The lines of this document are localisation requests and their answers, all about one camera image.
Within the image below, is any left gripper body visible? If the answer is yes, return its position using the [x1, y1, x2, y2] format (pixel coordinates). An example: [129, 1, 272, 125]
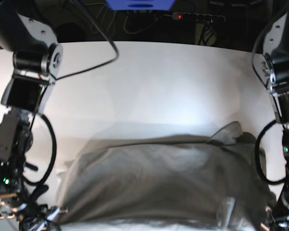
[260, 190, 289, 231]

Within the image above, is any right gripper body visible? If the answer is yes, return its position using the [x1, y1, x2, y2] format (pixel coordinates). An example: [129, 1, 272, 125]
[0, 190, 68, 231]

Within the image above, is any grey t-shirt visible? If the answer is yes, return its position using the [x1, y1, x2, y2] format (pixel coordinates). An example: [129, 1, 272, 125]
[56, 122, 276, 231]

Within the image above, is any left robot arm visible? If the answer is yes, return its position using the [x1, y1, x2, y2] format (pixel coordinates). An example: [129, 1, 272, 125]
[252, 0, 289, 231]

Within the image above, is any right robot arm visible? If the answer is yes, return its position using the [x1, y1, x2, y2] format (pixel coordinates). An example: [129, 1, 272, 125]
[0, 0, 66, 231]

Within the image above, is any black power strip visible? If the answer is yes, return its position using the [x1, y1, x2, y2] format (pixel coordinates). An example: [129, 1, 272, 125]
[164, 12, 226, 23]

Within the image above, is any blue bin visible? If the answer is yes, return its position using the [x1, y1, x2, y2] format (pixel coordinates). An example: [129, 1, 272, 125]
[106, 0, 175, 11]

